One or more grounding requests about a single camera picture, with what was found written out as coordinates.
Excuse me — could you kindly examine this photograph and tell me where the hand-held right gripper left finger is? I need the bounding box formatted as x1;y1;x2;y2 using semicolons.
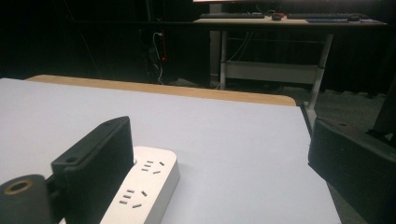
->
50;116;134;224

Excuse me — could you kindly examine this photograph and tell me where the black power strip red light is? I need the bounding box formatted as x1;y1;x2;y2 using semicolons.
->
160;29;167;62

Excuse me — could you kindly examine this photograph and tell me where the black keyboard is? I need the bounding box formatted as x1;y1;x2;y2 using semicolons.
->
199;12;265;20
286;12;359;20

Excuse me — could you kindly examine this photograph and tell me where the white table mat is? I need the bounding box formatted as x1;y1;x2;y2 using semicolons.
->
0;77;343;224

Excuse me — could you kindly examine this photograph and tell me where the white power strip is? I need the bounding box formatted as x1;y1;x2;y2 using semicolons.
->
100;146;180;224

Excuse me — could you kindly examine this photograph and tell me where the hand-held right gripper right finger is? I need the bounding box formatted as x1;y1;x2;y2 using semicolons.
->
307;117;396;224

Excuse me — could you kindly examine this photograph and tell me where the wooden desk with white legs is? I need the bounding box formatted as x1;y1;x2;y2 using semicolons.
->
192;16;388;124

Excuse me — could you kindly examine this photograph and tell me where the white hanging cable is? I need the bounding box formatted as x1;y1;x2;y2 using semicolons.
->
152;32;164;86

